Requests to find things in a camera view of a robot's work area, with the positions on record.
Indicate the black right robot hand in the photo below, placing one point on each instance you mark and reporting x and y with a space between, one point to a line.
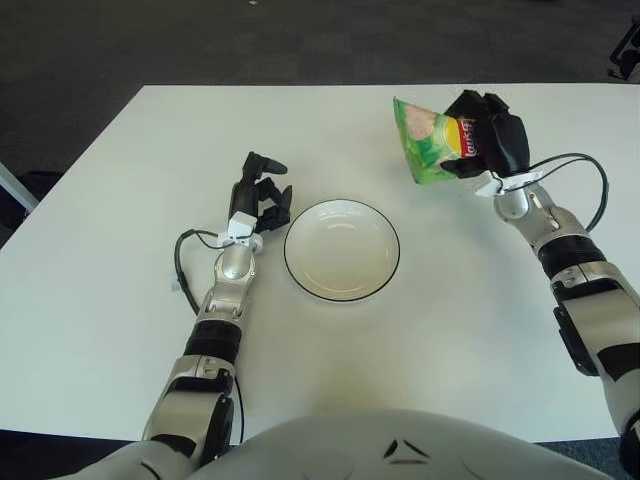
507 142

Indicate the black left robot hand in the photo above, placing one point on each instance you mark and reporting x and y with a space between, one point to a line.
242 197

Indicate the green potato chip bag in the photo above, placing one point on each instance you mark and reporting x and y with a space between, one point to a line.
425 145

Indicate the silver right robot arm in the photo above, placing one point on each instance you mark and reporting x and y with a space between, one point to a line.
565 225

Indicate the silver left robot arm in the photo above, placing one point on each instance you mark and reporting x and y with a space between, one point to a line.
232 260

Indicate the white plate black rim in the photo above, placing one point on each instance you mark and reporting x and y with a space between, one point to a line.
340 250

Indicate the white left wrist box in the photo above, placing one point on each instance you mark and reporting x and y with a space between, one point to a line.
240 222

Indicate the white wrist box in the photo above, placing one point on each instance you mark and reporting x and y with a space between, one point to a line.
240 222
487 189

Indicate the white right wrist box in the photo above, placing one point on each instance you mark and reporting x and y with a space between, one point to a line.
487 189

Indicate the black office chair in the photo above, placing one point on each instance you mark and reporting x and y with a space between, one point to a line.
622 55

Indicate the grey robot torso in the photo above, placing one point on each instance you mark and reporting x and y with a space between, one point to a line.
350 450

